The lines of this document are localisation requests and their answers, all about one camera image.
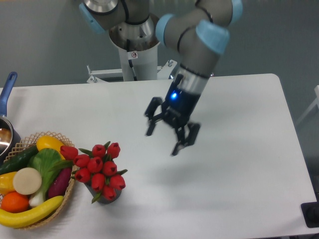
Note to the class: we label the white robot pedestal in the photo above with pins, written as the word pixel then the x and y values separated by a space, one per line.
pixel 138 34

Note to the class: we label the green bok choy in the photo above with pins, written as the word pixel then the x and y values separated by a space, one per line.
pixel 43 162

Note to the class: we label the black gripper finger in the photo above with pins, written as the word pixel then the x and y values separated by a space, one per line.
pixel 150 114
pixel 186 136

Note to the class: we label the black device at edge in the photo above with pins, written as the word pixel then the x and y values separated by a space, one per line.
pixel 311 214

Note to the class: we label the yellow banana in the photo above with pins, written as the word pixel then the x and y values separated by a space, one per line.
pixel 29 217

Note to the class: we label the purple sweet potato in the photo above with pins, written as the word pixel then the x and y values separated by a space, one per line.
pixel 60 184

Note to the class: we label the beige round slice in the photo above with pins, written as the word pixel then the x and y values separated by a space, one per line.
pixel 27 181

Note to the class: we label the yellow bell pepper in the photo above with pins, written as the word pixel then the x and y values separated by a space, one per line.
pixel 6 183

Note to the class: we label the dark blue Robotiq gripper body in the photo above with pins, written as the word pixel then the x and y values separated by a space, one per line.
pixel 178 106

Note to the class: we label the yellow squash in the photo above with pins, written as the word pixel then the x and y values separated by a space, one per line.
pixel 47 141

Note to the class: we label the orange fruit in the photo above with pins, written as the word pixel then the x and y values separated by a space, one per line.
pixel 15 202

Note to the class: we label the blue handled saucepan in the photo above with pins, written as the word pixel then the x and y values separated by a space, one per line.
pixel 8 136

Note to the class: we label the green cucumber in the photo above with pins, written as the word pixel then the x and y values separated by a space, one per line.
pixel 18 161

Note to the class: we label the woven wicker basket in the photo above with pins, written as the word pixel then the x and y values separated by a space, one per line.
pixel 31 141

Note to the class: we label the red tulip bouquet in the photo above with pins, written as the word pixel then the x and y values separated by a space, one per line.
pixel 96 169

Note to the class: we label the white frame at right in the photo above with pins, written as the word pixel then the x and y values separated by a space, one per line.
pixel 313 108

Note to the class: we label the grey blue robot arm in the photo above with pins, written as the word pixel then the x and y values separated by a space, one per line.
pixel 200 37

